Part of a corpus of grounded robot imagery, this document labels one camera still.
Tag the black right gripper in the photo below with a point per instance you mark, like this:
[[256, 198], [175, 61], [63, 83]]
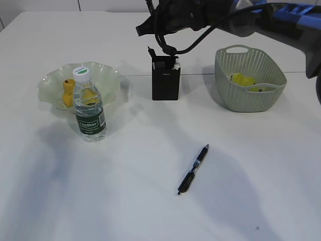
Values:
[[173, 16]]

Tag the black pen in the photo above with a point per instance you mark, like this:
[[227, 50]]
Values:
[[151, 52], [185, 184]]

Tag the yellow utility knife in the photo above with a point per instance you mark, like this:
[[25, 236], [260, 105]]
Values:
[[176, 67]]

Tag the yellow waste paper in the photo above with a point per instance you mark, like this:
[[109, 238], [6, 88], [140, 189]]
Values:
[[245, 81]]

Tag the yellow pear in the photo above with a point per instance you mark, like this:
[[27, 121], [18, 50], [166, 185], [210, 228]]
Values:
[[67, 97]]

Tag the clear plastic water bottle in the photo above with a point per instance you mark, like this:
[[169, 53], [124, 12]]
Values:
[[88, 106]]

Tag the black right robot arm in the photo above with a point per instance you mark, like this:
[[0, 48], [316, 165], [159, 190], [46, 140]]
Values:
[[296, 25]]

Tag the black square pen holder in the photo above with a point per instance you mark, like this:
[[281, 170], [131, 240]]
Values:
[[166, 82]]

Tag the green plastic woven basket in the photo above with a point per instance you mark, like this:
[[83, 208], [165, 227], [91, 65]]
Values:
[[250, 62]]

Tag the green ruffled glass plate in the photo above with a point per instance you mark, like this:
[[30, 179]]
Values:
[[104, 77]]

